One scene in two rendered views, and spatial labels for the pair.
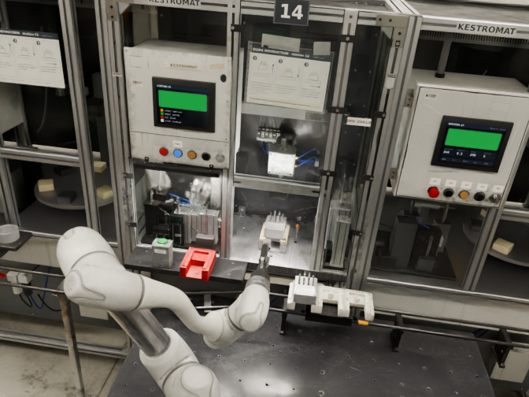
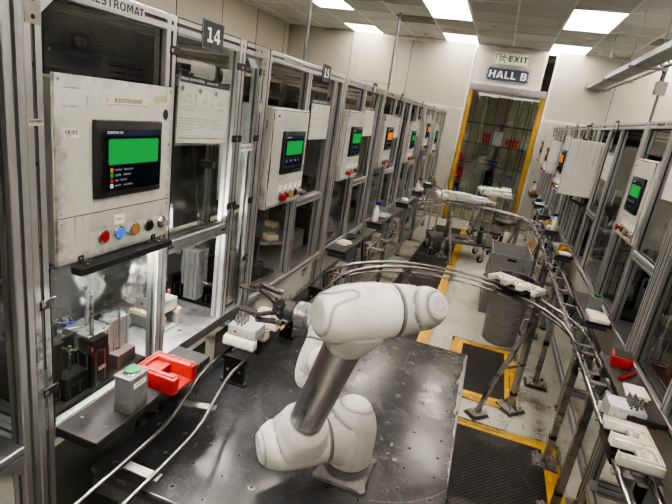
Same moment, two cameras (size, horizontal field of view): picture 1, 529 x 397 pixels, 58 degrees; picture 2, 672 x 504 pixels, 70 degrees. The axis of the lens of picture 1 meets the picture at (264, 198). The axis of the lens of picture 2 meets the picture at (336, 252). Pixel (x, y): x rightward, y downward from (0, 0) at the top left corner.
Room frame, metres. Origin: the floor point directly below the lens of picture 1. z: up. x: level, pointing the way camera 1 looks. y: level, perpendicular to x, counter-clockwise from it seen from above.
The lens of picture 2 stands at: (0.98, 1.53, 1.85)
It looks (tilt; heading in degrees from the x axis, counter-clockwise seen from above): 17 degrees down; 281
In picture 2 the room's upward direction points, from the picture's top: 9 degrees clockwise
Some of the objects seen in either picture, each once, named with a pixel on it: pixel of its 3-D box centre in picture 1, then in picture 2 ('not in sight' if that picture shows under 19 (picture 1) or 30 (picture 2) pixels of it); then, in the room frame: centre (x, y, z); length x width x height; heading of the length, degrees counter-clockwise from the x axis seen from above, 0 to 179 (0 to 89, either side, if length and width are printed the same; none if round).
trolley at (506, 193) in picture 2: not in sight; (490, 214); (0.01, -6.79, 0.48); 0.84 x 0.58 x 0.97; 92
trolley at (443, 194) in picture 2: not in sight; (459, 223); (0.55, -5.57, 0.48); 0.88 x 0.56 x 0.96; 12
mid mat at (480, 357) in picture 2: not in sight; (481, 369); (0.34, -2.12, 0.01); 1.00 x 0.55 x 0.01; 84
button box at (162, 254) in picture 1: (163, 251); (128, 387); (1.74, 0.43, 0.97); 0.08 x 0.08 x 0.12; 84
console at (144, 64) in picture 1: (186, 102); (87, 161); (1.94, 0.36, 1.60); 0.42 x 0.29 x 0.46; 84
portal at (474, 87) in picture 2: not in sight; (491, 159); (0.07, -8.21, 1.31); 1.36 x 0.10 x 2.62; 174
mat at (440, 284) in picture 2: not in sight; (430, 267); (0.85, -4.65, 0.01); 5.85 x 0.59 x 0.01; 84
